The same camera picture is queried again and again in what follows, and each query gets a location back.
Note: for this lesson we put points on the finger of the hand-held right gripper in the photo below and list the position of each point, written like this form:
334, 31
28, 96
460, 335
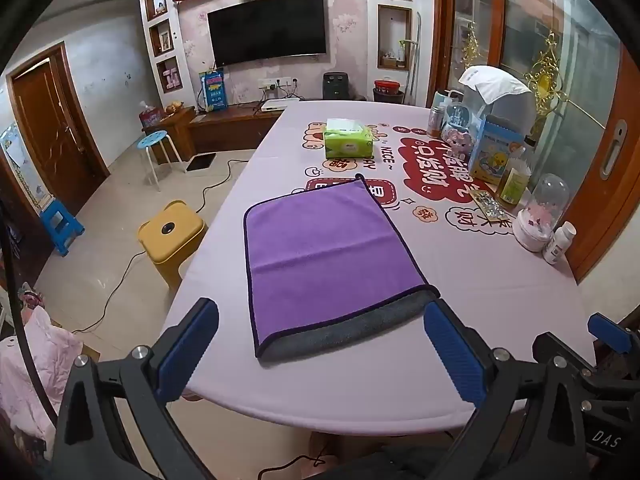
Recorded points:
607, 332
555, 346

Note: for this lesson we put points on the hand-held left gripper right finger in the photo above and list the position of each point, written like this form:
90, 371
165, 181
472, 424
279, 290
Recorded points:
455, 352

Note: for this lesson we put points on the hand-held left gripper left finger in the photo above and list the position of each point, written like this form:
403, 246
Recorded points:
187, 347

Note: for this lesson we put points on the purple towel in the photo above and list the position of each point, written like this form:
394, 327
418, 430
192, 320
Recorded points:
320, 250

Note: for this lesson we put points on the small white bottle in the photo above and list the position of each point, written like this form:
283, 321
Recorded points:
557, 245

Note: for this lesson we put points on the yellow plastic stool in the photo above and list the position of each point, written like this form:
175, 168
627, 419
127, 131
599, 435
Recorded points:
170, 240

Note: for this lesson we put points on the pink printed tablecloth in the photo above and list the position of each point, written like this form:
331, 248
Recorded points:
325, 385

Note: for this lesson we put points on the glass dome ornament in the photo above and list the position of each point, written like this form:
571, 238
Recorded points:
542, 210

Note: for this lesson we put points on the silver blister pack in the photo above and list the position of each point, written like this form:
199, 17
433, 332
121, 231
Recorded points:
490, 206

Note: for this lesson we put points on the pink garment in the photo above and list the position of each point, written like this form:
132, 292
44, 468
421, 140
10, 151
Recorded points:
30, 370

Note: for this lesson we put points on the yellow-green carton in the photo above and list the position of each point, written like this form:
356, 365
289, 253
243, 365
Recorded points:
514, 182

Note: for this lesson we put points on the blue step stool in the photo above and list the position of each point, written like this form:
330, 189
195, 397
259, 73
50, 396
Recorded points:
57, 220

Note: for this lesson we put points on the black floor scale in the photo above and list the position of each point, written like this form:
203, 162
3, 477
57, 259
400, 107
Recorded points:
201, 163

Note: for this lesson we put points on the blue cartoon box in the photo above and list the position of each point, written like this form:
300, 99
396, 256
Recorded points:
492, 152

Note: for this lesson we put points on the blue round stool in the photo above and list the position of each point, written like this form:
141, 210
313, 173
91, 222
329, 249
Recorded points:
152, 139

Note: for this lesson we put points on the pink plush toy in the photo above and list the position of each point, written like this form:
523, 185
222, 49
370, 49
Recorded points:
459, 141

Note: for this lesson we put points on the brown wooden television cabinet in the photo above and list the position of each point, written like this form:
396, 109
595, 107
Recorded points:
225, 130

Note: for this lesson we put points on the glass jar with metal lid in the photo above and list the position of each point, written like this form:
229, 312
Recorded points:
435, 122

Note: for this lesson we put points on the red tissue box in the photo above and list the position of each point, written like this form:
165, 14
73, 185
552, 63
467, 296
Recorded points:
151, 116

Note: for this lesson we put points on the blue snow globe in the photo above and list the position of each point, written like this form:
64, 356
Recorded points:
457, 116

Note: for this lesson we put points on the green tissue pack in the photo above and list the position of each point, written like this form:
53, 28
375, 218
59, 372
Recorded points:
347, 140

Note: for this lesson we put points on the white set-top box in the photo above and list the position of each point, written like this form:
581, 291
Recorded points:
279, 105

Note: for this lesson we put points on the blue printed board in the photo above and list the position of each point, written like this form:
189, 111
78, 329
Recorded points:
213, 89

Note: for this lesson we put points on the brown wooden door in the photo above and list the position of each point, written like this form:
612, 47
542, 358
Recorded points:
50, 125

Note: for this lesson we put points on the gold hanging ornament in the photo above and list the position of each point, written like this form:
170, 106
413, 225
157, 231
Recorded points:
545, 77

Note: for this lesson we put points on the red waste bin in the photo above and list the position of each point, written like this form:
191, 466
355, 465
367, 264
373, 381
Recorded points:
388, 94

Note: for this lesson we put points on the white covered appliance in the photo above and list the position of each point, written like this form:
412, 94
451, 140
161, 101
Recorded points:
495, 85

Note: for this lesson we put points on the black air fryer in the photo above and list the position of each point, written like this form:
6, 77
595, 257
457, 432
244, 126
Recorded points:
336, 86

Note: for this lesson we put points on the black curved television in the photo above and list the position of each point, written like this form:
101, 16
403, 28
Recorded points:
267, 27

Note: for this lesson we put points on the glass door with wooden frame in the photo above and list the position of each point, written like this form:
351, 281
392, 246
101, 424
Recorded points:
575, 85

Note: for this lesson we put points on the wall chart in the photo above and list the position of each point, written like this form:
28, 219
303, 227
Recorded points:
17, 160

